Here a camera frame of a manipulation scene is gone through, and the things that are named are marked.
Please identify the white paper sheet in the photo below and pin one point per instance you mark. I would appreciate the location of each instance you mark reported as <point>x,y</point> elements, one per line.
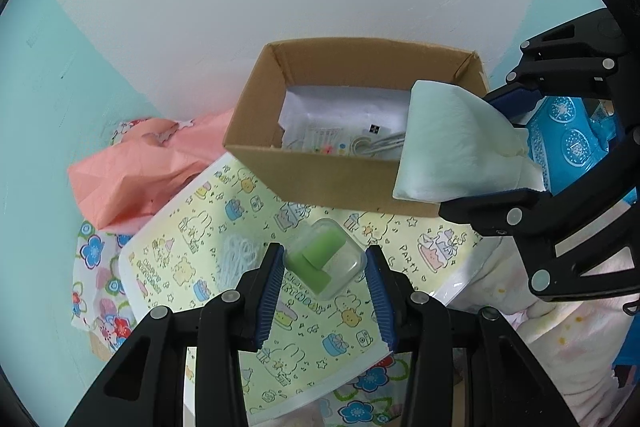
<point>340,104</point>

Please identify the brown cardboard box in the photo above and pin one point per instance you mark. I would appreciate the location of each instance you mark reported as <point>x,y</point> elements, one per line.
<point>310,179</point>

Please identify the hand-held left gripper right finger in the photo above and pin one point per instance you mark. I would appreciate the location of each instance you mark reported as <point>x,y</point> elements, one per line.
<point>382,307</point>

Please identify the blue patterned packet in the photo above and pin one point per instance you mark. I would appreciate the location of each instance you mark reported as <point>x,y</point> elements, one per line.
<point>570,147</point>

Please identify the floral printed cloth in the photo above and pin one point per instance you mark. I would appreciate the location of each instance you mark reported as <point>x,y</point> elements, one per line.
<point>95,252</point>

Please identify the small clear plastic box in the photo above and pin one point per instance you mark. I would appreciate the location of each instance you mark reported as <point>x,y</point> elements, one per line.
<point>320,257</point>

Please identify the pale pink fleece blanket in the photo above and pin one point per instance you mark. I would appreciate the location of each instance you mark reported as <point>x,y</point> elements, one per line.
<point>575,347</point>

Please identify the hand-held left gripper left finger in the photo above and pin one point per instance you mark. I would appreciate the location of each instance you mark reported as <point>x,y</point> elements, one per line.
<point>269,302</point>

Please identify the yellow cartoon print bag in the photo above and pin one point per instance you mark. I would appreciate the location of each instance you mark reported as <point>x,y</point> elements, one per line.
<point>210,217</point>

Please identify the white tissue packet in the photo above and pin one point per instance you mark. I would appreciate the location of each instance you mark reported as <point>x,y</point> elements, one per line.
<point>450,142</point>

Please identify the pink crumpled paper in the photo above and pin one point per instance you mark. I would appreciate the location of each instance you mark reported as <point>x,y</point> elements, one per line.
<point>130,177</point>

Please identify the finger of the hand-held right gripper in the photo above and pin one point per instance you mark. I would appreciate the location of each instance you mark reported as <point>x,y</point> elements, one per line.
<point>515,99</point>
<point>500,209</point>

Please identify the colourful candle pack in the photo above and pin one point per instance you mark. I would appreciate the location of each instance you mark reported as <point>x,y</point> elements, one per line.
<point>320,137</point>

